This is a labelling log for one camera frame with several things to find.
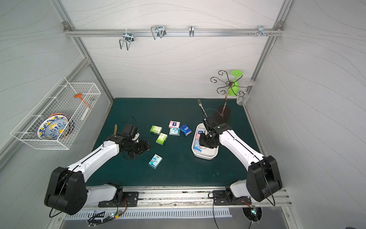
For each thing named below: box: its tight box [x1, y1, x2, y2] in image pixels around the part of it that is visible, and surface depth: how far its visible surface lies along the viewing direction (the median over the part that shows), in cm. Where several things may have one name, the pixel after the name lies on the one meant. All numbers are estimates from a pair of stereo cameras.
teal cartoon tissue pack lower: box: [148, 153, 163, 170], surface depth 86 cm
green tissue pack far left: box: [149, 124, 163, 135], surface depth 101 cm
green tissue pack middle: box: [155, 132, 168, 146], surface depth 97 cm
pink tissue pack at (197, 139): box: [194, 133, 201, 146], surface depth 94 cm
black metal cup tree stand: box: [210, 70, 251, 124], surface depth 90 cm
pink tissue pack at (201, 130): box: [197, 127, 206, 135], surface depth 97 cm
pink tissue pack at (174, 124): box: [168, 120, 181, 128], surface depth 103 cm
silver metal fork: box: [197, 99, 208, 118], surface depth 121 cm
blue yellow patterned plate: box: [37, 113, 74, 140], surface depth 62 cm
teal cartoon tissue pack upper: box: [169, 127, 181, 136], surface depth 100 cm
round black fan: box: [242, 205, 263, 222], surface depth 73 cm
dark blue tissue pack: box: [180, 124, 192, 136], surface depth 101 cm
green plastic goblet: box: [228, 69, 244, 97], surface depth 90 cm
